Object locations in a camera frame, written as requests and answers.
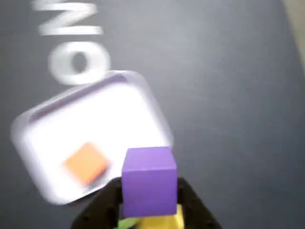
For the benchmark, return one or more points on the white rectangular tray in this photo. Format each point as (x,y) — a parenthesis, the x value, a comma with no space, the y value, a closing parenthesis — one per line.
(90,124)

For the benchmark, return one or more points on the yellow cube block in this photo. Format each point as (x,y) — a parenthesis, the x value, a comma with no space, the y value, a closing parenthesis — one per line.
(164,221)

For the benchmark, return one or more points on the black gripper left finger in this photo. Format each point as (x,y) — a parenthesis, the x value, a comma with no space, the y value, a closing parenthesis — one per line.
(102,207)

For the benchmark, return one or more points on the orange cube block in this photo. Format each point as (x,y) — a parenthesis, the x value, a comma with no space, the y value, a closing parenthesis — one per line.
(85,163)

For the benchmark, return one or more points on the black mat with WOWROBO print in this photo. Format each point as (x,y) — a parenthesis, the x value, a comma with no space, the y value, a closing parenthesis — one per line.
(226,95)

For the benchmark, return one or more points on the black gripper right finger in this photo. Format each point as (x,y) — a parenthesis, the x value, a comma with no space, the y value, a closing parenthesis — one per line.
(197,207)

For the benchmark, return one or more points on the purple cube block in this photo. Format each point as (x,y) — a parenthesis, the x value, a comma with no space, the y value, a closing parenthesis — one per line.
(150,183)

